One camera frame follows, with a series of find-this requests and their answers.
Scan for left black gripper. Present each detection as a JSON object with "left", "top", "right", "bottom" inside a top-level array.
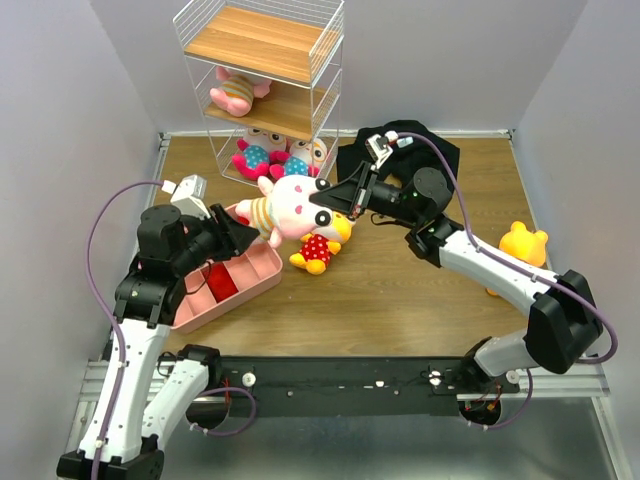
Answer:
[{"left": 173, "top": 202, "right": 260, "bottom": 276}]

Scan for white panda plush yellow glasses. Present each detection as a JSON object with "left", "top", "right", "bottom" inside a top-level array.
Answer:
[{"left": 269, "top": 138, "right": 328, "bottom": 180}]

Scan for white panda plush blue dress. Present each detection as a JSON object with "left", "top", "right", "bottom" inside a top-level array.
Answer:
[{"left": 231, "top": 127, "right": 288, "bottom": 181}]

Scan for pink frog plush striped shirt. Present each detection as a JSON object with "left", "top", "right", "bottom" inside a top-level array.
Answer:
[{"left": 209, "top": 66, "right": 272, "bottom": 117}]

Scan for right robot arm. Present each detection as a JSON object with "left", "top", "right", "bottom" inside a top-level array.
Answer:
[{"left": 310, "top": 163, "right": 603, "bottom": 392}]

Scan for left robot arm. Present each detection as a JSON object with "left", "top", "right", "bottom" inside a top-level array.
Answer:
[{"left": 56, "top": 204, "right": 259, "bottom": 479}]

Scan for black crumpled cloth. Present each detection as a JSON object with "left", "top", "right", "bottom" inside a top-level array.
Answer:
[{"left": 335, "top": 119, "right": 462, "bottom": 196}]

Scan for pink divided storage tray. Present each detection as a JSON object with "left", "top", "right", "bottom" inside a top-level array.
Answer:
[{"left": 169, "top": 202, "right": 284, "bottom": 335}]

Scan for yellow plush red dotted dress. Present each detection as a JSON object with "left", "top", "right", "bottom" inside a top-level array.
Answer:
[{"left": 289, "top": 212, "right": 356, "bottom": 275}]

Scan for orange plush red dotted dress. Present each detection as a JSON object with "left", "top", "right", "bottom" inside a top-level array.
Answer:
[{"left": 498, "top": 221, "right": 549, "bottom": 267}]

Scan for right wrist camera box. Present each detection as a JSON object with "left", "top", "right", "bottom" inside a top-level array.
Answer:
[{"left": 365, "top": 131, "right": 399, "bottom": 171}]

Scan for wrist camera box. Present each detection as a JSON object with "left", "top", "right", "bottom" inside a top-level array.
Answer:
[
  {"left": 161, "top": 174, "right": 211, "bottom": 219},
  {"left": 365, "top": 131, "right": 399, "bottom": 171}
]

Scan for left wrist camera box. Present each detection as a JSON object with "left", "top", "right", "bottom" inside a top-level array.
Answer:
[{"left": 161, "top": 174, "right": 211, "bottom": 219}]

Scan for white wire shelf rack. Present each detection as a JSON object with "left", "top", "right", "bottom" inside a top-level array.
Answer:
[{"left": 173, "top": 1, "right": 345, "bottom": 185}]

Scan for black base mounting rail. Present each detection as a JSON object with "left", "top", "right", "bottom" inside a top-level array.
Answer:
[{"left": 209, "top": 356, "right": 520, "bottom": 418}]

